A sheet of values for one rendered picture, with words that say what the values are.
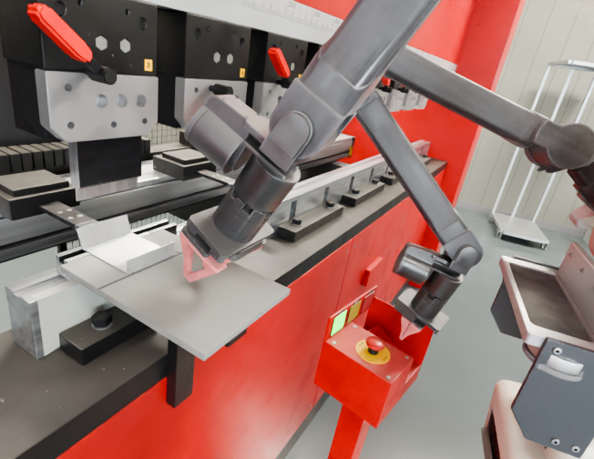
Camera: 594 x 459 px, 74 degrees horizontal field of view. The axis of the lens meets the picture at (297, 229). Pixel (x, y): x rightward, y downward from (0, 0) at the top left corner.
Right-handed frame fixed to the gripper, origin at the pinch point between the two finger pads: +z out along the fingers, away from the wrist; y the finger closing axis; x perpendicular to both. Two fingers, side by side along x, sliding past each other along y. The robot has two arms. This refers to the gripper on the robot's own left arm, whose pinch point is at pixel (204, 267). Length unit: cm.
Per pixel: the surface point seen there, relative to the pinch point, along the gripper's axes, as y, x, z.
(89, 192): 3.7, -19.1, 3.9
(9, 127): -10, -61, 31
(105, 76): 6.3, -19.9, -14.9
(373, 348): -29.2, 28.1, 10.9
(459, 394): -129, 91, 70
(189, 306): 4.6, 3.2, 1.6
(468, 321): -196, 86, 74
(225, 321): 4.0, 7.9, -1.0
